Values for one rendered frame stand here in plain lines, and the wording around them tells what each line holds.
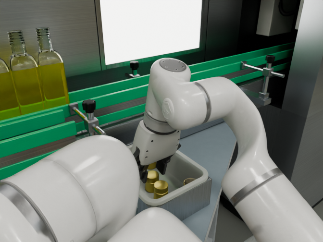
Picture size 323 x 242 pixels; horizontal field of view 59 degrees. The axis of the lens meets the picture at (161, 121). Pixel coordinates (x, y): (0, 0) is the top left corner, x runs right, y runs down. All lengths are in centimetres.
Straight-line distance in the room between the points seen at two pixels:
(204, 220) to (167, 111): 32
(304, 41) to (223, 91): 74
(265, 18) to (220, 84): 95
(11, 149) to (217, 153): 58
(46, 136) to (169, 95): 29
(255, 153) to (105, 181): 22
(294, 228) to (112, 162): 23
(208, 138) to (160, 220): 72
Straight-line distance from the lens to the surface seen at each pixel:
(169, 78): 49
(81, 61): 90
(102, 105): 77
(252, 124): 49
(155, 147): 60
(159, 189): 67
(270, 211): 40
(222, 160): 89
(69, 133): 65
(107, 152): 31
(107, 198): 30
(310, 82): 121
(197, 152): 91
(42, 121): 71
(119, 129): 81
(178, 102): 44
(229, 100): 50
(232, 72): 108
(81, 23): 88
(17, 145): 63
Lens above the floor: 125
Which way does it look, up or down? 27 degrees down
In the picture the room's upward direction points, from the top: straight up
